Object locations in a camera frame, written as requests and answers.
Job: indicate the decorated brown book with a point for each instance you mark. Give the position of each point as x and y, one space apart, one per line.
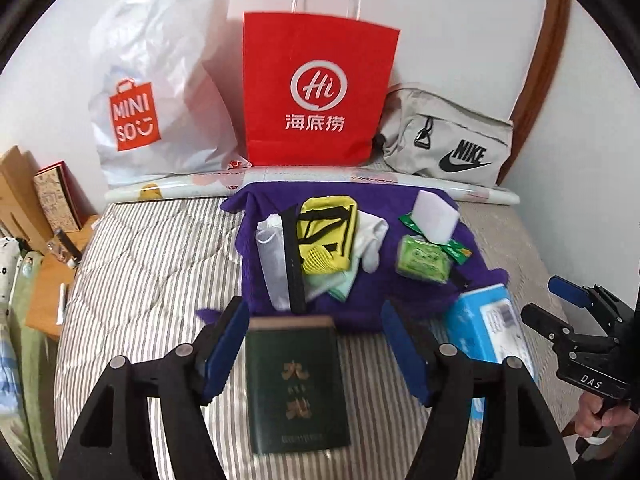
55 200

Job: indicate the light green tissue pack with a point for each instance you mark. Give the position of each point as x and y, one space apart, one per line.
422 260

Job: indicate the red paper bag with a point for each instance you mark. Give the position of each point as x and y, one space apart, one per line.
320 40

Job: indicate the white packet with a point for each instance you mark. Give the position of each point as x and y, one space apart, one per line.
435 217

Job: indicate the dark green tin box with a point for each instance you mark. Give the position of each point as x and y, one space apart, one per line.
295 360

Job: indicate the yellow mesh pouch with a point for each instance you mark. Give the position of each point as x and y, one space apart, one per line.
327 230

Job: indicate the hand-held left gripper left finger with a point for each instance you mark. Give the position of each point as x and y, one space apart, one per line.
225 350

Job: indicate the wooden bed headboard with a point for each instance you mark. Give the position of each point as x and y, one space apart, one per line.
15 185

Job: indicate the green sachet packet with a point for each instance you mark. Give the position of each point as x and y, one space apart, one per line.
460 252

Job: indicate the purple cloth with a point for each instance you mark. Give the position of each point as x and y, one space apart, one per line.
380 305

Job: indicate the wooden nightstand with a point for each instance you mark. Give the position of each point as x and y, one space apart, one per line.
47 300

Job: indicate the grey waist bag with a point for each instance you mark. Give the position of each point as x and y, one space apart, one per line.
400 145

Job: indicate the green blanket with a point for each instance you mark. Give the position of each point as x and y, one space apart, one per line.
35 360

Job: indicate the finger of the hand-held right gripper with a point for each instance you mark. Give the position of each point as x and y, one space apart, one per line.
547 325
570 290

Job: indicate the blue cardboard box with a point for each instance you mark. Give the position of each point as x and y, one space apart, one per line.
480 320

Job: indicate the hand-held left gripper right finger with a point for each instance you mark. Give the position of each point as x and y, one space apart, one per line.
407 355

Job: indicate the rolled printed paper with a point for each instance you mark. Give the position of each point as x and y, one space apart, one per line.
190 185

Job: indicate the white dotted pillow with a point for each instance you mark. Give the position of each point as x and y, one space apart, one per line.
10 270

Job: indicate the small white tube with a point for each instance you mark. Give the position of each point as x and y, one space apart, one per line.
62 302

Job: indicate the white plastic shopping bag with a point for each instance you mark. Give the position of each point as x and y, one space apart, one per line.
175 60

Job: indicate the black stand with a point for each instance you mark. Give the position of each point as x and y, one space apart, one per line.
65 247

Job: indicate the brown wooden door frame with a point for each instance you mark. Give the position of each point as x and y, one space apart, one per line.
545 60

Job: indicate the white socks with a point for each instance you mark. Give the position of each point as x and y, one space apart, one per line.
372 240

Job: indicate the person's right hand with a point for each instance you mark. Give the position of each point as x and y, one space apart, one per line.
592 417

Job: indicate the mint green cloth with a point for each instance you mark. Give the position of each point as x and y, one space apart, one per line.
332 285

